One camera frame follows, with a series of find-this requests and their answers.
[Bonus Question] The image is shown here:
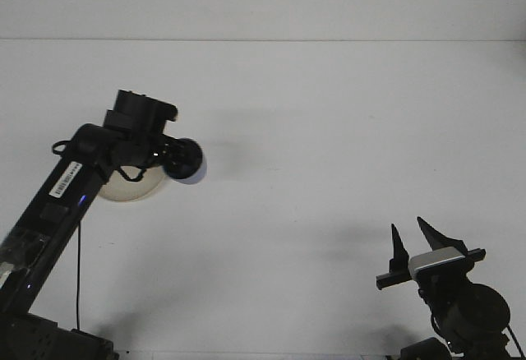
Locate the pale round plate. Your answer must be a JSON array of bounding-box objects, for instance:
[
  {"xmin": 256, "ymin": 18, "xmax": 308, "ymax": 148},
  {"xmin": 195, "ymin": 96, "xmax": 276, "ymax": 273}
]
[{"xmin": 98, "ymin": 164, "xmax": 166, "ymax": 203}]

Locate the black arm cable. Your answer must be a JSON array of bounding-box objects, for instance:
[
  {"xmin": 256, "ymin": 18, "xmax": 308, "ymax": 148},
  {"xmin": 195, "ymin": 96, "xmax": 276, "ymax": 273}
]
[
  {"xmin": 51, "ymin": 140, "xmax": 147, "ymax": 333},
  {"xmin": 504, "ymin": 323, "xmax": 526, "ymax": 359}
]

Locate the pale blue cup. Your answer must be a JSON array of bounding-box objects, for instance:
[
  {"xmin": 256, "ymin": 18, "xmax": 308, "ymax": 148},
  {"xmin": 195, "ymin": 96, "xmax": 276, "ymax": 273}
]
[{"xmin": 161, "ymin": 137, "xmax": 207, "ymax": 184}]

